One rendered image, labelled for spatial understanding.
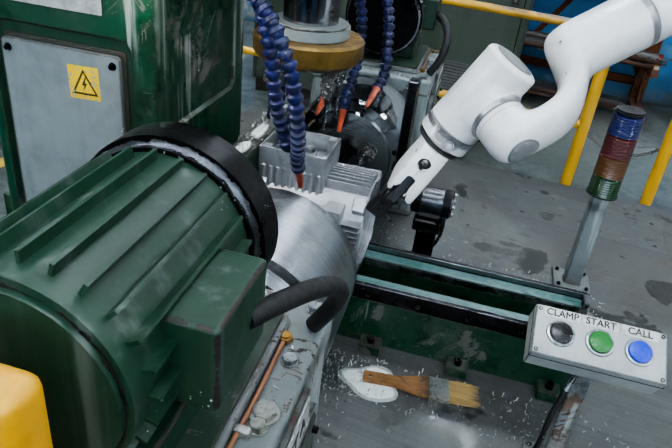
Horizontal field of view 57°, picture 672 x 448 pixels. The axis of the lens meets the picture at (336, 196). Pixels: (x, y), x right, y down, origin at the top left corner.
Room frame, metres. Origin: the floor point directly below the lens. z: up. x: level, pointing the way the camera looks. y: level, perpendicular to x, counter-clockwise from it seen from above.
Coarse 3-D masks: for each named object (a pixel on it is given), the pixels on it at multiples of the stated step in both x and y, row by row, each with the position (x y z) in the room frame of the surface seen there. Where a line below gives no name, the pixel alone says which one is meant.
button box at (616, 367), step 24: (552, 312) 0.67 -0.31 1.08; (528, 336) 0.67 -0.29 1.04; (576, 336) 0.64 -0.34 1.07; (624, 336) 0.65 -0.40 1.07; (648, 336) 0.64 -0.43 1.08; (528, 360) 0.64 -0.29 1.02; (552, 360) 0.63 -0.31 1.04; (576, 360) 0.62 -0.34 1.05; (600, 360) 0.62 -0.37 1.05; (624, 360) 0.62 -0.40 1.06; (624, 384) 0.62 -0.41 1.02; (648, 384) 0.60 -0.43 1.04
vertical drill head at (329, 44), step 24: (288, 0) 0.96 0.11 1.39; (312, 0) 0.95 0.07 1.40; (336, 0) 0.97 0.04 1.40; (288, 24) 0.94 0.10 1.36; (312, 24) 0.95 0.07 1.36; (336, 24) 0.97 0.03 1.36; (264, 48) 0.93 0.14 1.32; (312, 48) 0.91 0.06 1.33; (336, 48) 0.92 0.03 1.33; (360, 48) 0.96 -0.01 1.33; (264, 72) 0.96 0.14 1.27; (312, 72) 0.91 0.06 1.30; (336, 72) 0.93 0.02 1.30; (336, 96) 1.02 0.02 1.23
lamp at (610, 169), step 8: (600, 152) 1.17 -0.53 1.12; (600, 160) 1.16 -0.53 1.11; (608, 160) 1.15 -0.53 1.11; (616, 160) 1.14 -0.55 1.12; (600, 168) 1.15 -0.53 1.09; (608, 168) 1.14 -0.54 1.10; (616, 168) 1.14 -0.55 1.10; (624, 168) 1.14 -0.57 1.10; (600, 176) 1.15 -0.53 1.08; (608, 176) 1.14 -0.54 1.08; (616, 176) 1.14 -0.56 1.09
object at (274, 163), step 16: (272, 144) 0.96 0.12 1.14; (320, 144) 1.03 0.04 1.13; (336, 144) 1.00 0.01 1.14; (272, 160) 0.95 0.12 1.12; (288, 160) 0.94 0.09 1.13; (320, 160) 0.93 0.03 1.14; (336, 160) 1.01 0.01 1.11; (272, 176) 0.95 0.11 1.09; (288, 176) 0.94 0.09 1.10; (304, 176) 0.93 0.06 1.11; (320, 176) 0.93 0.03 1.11; (320, 192) 0.93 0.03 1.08
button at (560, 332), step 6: (552, 324) 0.65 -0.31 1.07; (558, 324) 0.65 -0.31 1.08; (564, 324) 0.65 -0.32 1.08; (552, 330) 0.64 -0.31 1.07; (558, 330) 0.64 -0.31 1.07; (564, 330) 0.64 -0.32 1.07; (570, 330) 0.64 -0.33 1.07; (552, 336) 0.64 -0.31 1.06; (558, 336) 0.64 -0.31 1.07; (564, 336) 0.64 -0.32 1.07; (570, 336) 0.64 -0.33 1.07; (558, 342) 0.63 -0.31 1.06; (564, 342) 0.63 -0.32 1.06
